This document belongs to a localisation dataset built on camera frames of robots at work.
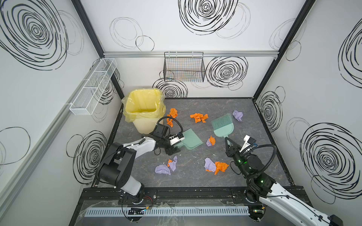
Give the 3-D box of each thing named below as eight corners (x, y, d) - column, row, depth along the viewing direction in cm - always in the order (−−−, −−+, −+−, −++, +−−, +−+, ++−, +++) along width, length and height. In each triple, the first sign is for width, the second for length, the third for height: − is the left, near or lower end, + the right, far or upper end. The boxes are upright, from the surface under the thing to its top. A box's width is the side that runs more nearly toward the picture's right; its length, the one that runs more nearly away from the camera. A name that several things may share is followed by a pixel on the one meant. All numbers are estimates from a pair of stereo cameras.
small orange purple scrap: (204, 143, 96) (204, 141, 94) (210, 136, 99) (211, 135, 97) (210, 148, 93) (211, 146, 92) (216, 141, 97) (217, 140, 95)
